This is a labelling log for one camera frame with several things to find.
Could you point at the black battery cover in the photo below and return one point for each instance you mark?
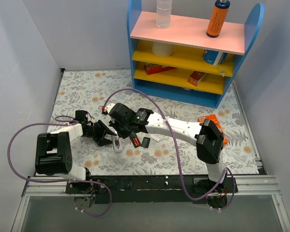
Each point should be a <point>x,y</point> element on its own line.
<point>145,142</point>

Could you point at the red flat box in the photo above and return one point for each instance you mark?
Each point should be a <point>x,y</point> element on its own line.
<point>151,68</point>

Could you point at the blue yellow pink shelf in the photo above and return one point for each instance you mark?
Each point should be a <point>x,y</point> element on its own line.
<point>188,36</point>

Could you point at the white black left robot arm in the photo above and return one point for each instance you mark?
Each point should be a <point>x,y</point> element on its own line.
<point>53,150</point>

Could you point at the floral patterned table mat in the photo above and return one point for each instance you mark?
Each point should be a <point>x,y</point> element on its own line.
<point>88,90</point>

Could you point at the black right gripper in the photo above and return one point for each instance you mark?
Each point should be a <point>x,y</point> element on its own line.
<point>122,129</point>

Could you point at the orange cylindrical bottle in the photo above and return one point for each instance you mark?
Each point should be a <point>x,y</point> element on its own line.
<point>217,18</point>

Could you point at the white paper roll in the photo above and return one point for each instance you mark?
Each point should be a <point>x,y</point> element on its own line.
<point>162,49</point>

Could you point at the red battery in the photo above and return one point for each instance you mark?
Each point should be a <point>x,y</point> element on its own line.
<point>134,142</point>

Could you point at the orange battery pack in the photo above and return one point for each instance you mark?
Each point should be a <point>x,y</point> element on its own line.
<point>215,120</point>

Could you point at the clear plastic bottle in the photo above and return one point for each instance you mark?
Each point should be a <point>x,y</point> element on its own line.
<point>164,9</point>

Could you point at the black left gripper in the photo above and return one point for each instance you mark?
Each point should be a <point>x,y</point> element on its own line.
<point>99,132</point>

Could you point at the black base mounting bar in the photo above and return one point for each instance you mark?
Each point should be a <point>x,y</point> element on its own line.
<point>147,188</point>

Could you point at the orange red small box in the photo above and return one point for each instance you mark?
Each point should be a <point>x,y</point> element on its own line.
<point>196,77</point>

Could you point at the black remote control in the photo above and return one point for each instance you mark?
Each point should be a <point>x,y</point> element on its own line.
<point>133,135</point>

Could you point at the white remote control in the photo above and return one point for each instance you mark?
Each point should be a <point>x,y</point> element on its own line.
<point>117,145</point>

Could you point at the white battery cover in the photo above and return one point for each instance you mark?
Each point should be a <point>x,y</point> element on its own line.
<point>154,137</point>

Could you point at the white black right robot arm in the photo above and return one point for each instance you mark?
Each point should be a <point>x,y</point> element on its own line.
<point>205,136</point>

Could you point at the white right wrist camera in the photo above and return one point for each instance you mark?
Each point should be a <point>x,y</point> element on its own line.
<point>107,109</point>

